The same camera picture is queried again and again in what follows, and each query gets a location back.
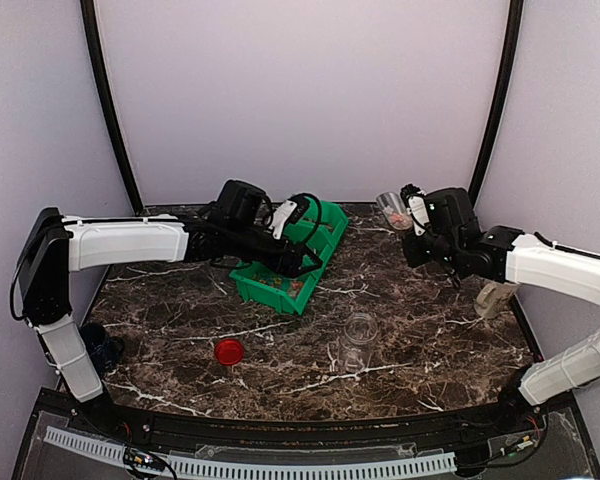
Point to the clear glass jar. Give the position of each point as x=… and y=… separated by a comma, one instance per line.
x=356, y=343

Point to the red jar lid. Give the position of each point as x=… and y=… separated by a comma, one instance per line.
x=229, y=352

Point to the small green circuit board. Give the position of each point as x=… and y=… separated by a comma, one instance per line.
x=137, y=459

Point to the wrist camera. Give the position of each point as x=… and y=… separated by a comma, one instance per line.
x=450, y=211
x=237, y=204

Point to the green bin end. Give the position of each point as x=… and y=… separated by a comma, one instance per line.
x=332, y=221

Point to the metal scoop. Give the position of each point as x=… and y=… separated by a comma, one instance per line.
x=395, y=212

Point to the dark blue mug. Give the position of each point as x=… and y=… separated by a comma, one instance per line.
x=104, y=350

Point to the left black frame post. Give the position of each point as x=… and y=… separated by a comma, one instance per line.
x=103, y=88

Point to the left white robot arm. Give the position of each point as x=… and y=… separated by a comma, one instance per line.
x=58, y=245

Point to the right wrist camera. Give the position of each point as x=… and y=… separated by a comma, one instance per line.
x=450, y=211

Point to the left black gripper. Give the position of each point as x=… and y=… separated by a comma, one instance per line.
x=294, y=258

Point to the black front rail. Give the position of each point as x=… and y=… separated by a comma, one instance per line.
x=462, y=428

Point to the right black frame post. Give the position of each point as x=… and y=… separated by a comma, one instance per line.
x=501, y=87

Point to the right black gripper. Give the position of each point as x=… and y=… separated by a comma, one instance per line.
x=415, y=257

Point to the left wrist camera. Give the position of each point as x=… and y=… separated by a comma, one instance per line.
x=237, y=204

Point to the black frame post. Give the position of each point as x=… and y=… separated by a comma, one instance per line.
x=501, y=87
x=103, y=88

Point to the green bin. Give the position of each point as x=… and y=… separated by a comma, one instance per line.
x=323, y=243
x=255, y=283

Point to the white slotted cable duct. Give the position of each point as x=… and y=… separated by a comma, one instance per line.
x=183, y=467

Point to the beige ceramic mug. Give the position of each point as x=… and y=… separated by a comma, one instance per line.
x=493, y=298

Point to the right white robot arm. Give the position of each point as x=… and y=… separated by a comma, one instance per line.
x=509, y=255

